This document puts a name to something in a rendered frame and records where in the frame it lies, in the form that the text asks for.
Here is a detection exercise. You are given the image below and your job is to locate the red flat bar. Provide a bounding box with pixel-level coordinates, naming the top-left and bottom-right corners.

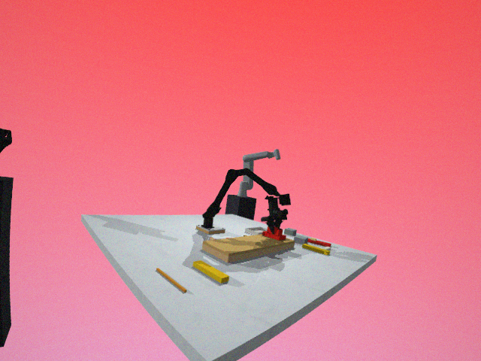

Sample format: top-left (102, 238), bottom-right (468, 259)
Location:
top-left (307, 238), bottom-right (331, 247)

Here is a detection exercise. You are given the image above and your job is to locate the orange thin rod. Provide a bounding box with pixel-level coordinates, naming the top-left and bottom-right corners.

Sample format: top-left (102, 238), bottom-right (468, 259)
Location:
top-left (156, 268), bottom-right (187, 293)

